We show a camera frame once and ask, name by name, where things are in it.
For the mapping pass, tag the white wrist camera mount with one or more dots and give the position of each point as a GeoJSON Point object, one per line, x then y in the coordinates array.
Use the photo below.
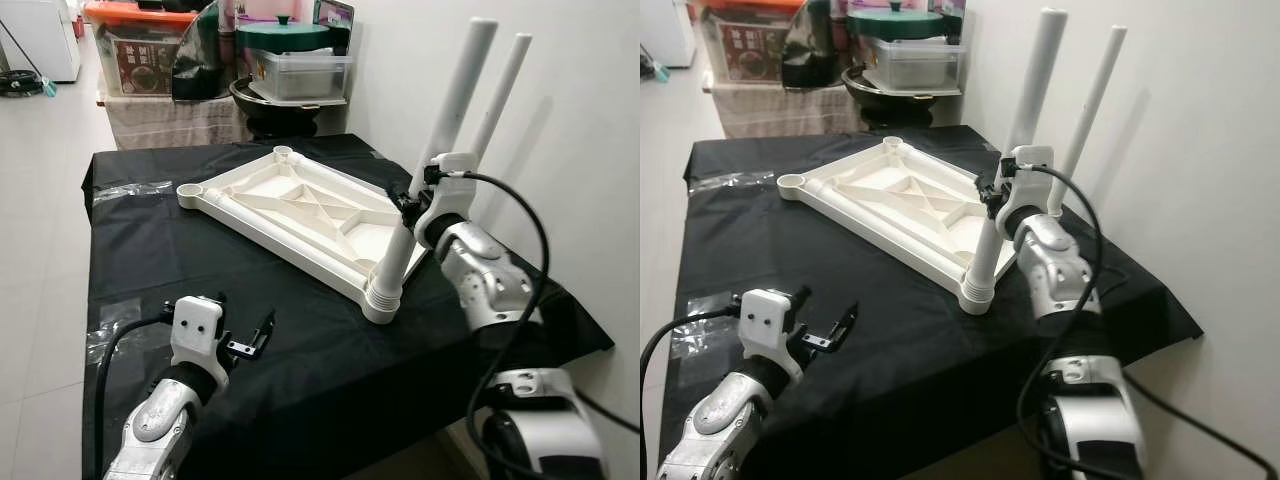
{"type": "Point", "coordinates": [1035, 162]}
{"type": "Point", "coordinates": [768, 318]}
{"type": "Point", "coordinates": [455, 170]}
{"type": "Point", "coordinates": [198, 325]}

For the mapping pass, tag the clear tape strip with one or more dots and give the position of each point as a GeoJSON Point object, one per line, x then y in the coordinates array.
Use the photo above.
{"type": "Point", "coordinates": [730, 181]}
{"type": "Point", "coordinates": [135, 190]}

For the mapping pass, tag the white chest freezer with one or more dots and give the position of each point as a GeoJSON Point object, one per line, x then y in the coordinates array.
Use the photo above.
{"type": "Point", "coordinates": [40, 40]}
{"type": "Point", "coordinates": [665, 30]}

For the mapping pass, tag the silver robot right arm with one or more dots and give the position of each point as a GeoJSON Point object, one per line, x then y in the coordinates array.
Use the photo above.
{"type": "Point", "coordinates": [485, 280]}
{"type": "Point", "coordinates": [1055, 270]}

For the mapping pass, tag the dark green pot lid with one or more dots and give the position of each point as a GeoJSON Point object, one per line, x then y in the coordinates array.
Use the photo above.
{"type": "Point", "coordinates": [285, 38]}
{"type": "Point", "coordinates": [895, 28]}

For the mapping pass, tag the white plastic children table top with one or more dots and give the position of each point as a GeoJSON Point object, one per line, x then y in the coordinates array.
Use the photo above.
{"type": "Point", "coordinates": [870, 180]}
{"type": "Point", "coordinates": [260, 185]}

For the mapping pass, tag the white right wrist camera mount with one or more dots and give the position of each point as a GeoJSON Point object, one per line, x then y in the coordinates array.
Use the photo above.
{"type": "Point", "coordinates": [1035, 162]}
{"type": "Point", "coordinates": [455, 170]}

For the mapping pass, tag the clear plastic storage bin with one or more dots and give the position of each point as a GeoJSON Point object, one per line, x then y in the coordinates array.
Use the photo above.
{"type": "Point", "coordinates": [915, 65]}
{"type": "Point", "coordinates": [300, 75]}

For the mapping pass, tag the pink plastic container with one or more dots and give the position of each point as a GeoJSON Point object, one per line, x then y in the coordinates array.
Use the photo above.
{"type": "Point", "coordinates": [260, 8]}
{"type": "Point", "coordinates": [870, 5]}

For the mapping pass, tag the patterned cloth covered table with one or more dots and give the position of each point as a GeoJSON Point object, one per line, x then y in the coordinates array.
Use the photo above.
{"type": "Point", "coordinates": [170, 122]}
{"type": "Point", "coordinates": [780, 110]}

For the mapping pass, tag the black tablecloth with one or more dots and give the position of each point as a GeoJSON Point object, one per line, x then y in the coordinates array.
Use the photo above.
{"type": "Point", "coordinates": [330, 380]}
{"type": "Point", "coordinates": [930, 380]}

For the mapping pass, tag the mop with teal head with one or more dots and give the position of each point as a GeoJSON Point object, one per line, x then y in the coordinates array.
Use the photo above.
{"type": "Point", "coordinates": [50, 90]}
{"type": "Point", "coordinates": [662, 72]}

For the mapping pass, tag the black framed tablet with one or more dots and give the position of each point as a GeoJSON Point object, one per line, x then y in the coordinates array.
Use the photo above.
{"type": "Point", "coordinates": [335, 14]}
{"type": "Point", "coordinates": [950, 8]}

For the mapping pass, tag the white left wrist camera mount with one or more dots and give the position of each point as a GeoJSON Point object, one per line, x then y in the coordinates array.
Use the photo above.
{"type": "Point", "coordinates": [768, 318]}
{"type": "Point", "coordinates": [198, 325]}

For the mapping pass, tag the orange lid storage box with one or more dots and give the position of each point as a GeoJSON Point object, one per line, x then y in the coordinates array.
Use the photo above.
{"type": "Point", "coordinates": [745, 50]}
{"type": "Point", "coordinates": [140, 60]}

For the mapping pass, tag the black wok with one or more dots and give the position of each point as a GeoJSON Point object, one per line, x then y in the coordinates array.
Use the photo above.
{"type": "Point", "coordinates": [890, 108]}
{"type": "Point", "coordinates": [275, 115]}

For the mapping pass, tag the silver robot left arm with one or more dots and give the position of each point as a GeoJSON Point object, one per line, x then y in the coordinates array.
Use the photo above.
{"type": "Point", "coordinates": [725, 415]}
{"type": "Point", "coordinates": [160, 420]}

